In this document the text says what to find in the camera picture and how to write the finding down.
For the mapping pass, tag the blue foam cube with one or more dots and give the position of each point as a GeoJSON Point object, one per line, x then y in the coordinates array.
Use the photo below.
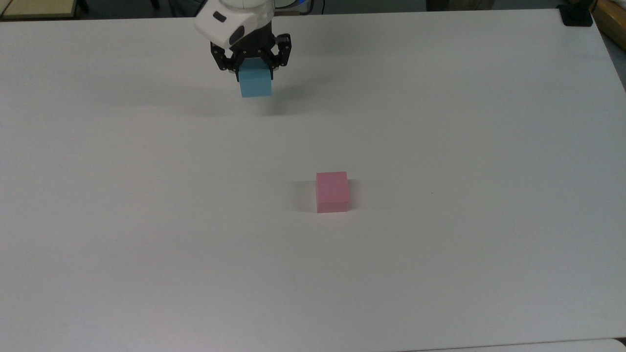
{"type": "Point", "coordinates": [256, 83]}

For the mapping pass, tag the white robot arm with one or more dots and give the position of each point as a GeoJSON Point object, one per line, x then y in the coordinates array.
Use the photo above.
{"type": "Point", "coordinates": [230, 22]}

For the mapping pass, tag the light wooden table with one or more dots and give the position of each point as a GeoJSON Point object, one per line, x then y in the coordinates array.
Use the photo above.
{"type": "Point", "coordinates": [39, 7]}

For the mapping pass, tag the wooden board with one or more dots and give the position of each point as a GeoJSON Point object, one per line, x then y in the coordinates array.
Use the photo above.
{"type": "Point", "coordinates": [612, 19]}

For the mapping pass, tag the pink foam cube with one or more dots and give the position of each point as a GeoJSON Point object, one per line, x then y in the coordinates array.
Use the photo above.
{"type": "Point", "coordinates": [332, 191]}

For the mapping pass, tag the black table clamp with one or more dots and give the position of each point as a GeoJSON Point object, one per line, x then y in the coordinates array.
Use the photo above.
{"type": "Point", "coordinates": [576, 15]}

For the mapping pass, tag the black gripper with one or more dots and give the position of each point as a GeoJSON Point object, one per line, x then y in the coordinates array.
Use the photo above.
{"type": "Point", "coordinates": [254, 48]}

